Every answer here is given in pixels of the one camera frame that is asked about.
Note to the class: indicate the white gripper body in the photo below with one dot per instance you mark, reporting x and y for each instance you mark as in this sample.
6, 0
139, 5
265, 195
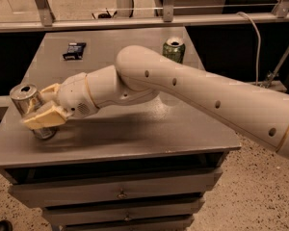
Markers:
74, 95

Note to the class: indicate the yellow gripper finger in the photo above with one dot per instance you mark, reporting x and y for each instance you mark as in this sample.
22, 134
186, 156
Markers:
48, 115
50, 93

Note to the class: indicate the silver blue redbull can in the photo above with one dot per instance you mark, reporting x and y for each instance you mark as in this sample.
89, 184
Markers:
27, 99

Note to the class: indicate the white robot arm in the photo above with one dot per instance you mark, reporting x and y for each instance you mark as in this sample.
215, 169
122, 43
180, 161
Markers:
139, 73

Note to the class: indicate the green soda can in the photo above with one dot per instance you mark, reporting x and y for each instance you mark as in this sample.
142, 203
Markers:
174, 49

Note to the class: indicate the dark blue snack packet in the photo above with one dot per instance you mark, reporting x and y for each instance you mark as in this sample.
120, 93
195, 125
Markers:
75, 51

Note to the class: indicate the top grey drawer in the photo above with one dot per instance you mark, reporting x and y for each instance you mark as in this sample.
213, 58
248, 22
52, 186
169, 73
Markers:
103, 189

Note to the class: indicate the grey drawer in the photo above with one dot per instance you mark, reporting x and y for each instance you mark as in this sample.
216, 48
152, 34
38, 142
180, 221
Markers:
125, 211
103, 189
174, 223

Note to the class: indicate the black white floor object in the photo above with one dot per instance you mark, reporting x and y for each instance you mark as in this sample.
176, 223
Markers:
104, 15

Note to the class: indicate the grey drawer cabinet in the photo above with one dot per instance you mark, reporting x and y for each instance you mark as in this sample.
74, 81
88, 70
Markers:
164, 134

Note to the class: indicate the middle grey drawer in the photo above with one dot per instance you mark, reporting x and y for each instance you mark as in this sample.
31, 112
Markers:
125, 211

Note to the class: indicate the black shoe tip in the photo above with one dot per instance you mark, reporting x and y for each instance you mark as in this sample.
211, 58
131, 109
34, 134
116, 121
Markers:
5, 225

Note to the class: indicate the bottom grey drawer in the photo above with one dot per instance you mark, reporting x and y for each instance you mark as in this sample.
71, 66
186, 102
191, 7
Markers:
174, 223

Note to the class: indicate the metal railing frame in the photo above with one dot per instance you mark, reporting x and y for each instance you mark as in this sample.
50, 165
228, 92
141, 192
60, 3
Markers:
65, 15

